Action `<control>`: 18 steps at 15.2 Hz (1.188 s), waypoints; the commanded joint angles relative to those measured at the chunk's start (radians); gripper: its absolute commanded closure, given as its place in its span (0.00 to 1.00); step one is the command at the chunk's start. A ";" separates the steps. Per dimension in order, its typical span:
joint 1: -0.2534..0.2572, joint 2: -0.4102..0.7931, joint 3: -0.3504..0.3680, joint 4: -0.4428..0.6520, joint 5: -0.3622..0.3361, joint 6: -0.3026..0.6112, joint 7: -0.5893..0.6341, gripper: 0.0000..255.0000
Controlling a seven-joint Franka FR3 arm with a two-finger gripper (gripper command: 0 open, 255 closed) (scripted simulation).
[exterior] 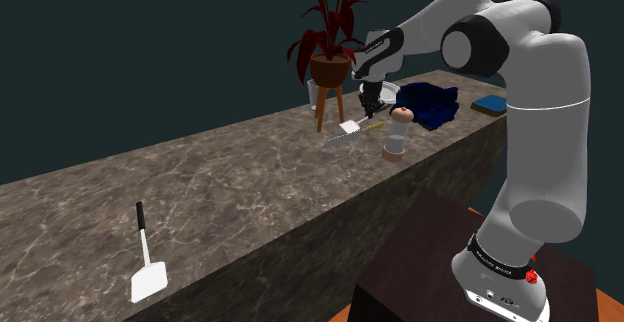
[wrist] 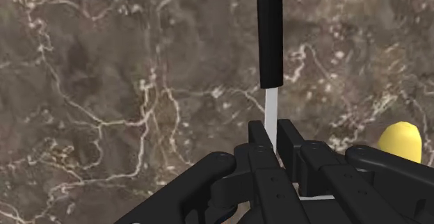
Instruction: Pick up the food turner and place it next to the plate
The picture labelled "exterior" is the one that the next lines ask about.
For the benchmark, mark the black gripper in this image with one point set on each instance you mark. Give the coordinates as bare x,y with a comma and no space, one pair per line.
370,96

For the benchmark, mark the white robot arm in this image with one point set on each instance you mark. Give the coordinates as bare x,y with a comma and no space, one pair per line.
541,116

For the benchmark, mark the white plate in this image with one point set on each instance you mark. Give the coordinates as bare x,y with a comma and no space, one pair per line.
391,93

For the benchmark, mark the small white spatula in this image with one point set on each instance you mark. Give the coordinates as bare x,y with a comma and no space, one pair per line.
349,126

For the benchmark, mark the red plant on wooden stand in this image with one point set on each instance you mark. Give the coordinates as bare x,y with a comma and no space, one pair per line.
330,67

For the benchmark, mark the clear grinder with wooden ends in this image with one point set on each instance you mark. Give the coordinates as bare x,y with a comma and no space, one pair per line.
396,138

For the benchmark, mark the clear drinking glass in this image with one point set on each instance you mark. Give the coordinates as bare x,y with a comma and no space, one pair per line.
312,96

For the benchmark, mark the dark blue cloth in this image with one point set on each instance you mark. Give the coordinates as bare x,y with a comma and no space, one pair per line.
431,104

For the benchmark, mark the blue sponge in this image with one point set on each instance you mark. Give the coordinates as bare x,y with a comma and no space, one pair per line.
490,103

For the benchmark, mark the dark robot stand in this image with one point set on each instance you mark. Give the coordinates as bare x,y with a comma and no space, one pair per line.
419,262

